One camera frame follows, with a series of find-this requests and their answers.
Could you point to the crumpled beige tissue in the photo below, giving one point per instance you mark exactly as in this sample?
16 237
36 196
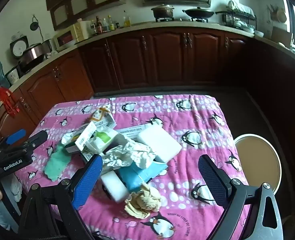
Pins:
145 200

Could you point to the black round wall hanger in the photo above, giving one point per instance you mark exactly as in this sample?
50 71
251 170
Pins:
33 26

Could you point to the white patterned container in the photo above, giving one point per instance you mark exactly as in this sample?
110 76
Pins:
12 75

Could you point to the cream plastic container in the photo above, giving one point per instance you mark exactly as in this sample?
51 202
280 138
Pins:
82 31

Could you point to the small white foam block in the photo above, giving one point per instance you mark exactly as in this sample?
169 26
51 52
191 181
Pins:
113 185

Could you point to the black wok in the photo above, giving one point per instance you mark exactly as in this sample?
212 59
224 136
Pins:
197 12

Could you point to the white printed paper sheet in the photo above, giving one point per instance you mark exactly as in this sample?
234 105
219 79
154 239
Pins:
132 130

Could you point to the round wooden stool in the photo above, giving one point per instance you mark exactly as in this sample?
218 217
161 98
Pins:
257 160

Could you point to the dark brown sauce bottle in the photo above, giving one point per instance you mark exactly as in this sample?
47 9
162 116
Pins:
99 26

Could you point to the silver rice cooker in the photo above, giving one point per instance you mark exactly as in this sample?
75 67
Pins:
32 57

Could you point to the black metal canister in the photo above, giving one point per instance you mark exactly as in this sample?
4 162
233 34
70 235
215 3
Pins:
47 47

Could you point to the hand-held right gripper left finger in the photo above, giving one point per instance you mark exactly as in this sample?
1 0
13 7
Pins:
87 180

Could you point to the crumpled white paper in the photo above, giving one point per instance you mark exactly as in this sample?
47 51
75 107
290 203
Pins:
127 155

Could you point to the cream microwave oven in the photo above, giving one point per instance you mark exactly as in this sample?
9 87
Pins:
65 40

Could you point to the white green box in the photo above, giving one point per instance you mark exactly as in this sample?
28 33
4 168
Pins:
71 148

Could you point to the wooden base cabinets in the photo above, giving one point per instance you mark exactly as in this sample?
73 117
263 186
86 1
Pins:
175 55

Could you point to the round white black appliance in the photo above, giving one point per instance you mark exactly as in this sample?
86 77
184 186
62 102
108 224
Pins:
18 47

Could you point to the gas stove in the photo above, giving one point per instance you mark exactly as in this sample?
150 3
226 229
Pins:
182 19

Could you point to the pink penguin printed blanket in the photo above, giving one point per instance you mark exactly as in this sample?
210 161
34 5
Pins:
187 120

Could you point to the yellow oil bottle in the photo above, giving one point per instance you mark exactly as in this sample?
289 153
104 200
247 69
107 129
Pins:
127 21

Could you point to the red knot ornament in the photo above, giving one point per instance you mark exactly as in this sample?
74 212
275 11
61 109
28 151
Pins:
6 98

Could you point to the white orange snack packet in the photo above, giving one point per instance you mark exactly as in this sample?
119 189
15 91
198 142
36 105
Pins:
101 116

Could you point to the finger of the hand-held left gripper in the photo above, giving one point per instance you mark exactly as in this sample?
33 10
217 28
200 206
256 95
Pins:
38 137
16 136

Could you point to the blue plastic packet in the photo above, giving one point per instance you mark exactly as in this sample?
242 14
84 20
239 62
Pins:
132 177

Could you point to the wooden wall cabinet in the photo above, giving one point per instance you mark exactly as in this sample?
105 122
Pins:
82 0

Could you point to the brown cooking pot with lid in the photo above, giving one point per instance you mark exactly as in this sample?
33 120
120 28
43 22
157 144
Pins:
162 11

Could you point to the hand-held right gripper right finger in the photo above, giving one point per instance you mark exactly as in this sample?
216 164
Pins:
212 177

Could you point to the black dish rack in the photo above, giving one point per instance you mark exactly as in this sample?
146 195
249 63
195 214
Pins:
237 17

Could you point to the yellow cap bottle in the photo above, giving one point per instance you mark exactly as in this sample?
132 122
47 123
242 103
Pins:
111 23

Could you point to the large white foam block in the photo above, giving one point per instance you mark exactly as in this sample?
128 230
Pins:
160 142

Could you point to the green cloth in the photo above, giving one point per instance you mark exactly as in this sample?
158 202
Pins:
56 162

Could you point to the white green-label tissue pack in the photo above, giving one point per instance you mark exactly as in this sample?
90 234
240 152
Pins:
105 137

